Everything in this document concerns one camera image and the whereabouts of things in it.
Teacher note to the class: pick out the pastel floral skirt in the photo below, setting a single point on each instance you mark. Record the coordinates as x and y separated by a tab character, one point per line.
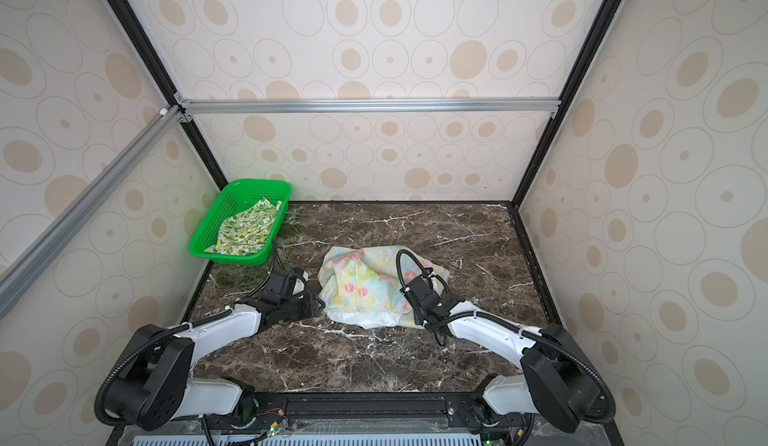
361	287

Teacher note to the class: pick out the green yellow patterned skirt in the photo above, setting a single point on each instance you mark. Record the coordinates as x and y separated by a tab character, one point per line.
247	232

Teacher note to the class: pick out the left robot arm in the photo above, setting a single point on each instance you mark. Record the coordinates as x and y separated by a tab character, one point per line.
152	382

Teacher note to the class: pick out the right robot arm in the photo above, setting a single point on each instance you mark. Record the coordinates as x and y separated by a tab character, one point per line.
556	381

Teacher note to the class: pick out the green plastic basket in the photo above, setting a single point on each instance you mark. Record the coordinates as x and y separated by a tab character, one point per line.
237	197

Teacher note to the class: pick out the black frame post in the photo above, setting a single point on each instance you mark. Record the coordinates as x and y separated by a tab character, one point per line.
157	70
595	36

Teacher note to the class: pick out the right black frame post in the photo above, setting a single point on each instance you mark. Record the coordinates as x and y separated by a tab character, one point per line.
595	36

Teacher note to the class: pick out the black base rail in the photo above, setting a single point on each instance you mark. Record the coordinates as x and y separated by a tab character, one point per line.
411	418

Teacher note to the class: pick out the diagonal aluminium rail left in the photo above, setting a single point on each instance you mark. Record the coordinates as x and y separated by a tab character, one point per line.
28	267

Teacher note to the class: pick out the horizontal aluminium rail back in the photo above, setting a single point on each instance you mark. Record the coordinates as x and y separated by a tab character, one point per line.
390	105

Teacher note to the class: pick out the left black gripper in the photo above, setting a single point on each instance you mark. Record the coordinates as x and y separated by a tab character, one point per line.
310	303

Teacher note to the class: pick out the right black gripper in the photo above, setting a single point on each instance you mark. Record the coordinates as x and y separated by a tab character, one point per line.
417	319

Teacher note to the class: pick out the left black frame post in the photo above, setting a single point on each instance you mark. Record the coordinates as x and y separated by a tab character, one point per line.
157	70

